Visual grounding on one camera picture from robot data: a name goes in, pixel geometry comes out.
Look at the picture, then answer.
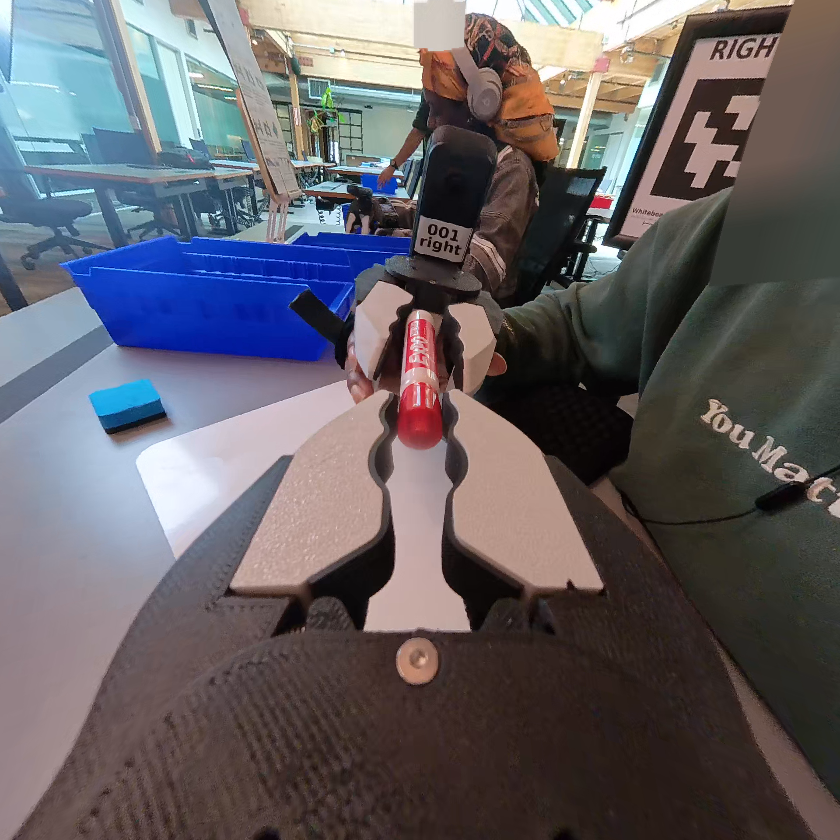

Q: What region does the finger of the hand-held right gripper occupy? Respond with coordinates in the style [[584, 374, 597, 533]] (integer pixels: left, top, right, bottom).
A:
[[351, 279, 420, 393], [445, 304, 501, 396]]

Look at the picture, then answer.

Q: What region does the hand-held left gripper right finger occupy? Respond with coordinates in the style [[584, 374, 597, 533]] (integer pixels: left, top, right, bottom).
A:
[[441, 390, 606, 626]]

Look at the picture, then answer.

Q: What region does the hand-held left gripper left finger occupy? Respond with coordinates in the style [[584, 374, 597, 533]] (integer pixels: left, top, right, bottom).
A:
[[230, 390, 397, 626]]

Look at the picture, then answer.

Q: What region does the red marker cap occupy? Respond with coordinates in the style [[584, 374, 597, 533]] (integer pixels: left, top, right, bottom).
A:
[[397, 380, 448, 451]]

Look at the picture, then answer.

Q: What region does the white whiteboard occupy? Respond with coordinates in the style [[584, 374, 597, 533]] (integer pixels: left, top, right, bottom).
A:
[[137, 380, 634, 634]]

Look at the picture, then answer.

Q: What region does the blue whiteboard eraser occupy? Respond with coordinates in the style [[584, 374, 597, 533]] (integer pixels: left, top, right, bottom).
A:
[[90, 380, 169, 435]]

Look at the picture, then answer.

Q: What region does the person's right hand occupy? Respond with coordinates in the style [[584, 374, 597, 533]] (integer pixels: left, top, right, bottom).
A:
[[344, 347, 513, 404]]

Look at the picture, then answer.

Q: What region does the blue plastic bin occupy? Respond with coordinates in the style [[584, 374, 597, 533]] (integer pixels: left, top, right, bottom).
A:
[[62, 235, 357, 363], [290, 230, 416, 284]]

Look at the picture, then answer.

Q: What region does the black textured wrist pad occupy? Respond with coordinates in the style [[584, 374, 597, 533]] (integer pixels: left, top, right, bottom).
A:
[[486, 380, 634, 485]]

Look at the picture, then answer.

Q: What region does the black mesh chair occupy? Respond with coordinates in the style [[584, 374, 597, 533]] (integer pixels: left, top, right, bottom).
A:
[[506, 166, 609, 311]]

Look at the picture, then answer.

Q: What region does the white standing sign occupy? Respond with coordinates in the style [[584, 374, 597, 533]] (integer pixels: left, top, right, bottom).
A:
[[203, 0, 304, 245]]

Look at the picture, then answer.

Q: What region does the framed black-and-white tag sign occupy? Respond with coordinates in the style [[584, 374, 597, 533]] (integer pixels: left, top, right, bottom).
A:
[[604, 6, 791, 252]]

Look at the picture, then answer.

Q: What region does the wooden office table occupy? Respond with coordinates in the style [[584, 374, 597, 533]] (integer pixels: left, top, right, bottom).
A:
[[24, 161, 266, 250]]

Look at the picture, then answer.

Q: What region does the black office chair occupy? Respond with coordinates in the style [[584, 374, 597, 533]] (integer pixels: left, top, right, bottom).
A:
[[0, 129, 109, 273]]

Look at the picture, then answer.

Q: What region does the black clip-on microphone cable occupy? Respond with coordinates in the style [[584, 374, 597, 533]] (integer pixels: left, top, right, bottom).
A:
[[623, 465, 840, 529]]

